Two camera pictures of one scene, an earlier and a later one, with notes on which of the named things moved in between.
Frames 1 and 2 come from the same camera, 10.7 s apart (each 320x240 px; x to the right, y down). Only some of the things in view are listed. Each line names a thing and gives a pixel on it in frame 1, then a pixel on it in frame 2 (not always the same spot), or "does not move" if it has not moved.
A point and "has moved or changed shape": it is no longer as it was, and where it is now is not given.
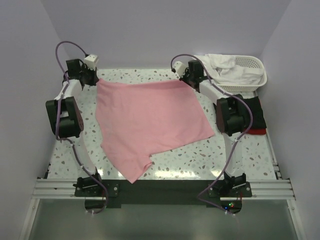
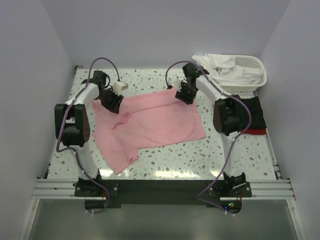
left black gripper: x=95 y=78 to x=114 y=106
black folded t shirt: x=258 y=119 does not move
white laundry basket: x=252 y=61 does not move
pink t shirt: x=138 y=118 has moved or changed shape
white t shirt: x=222 y=68 does not move
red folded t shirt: x=257 y=131 does not move
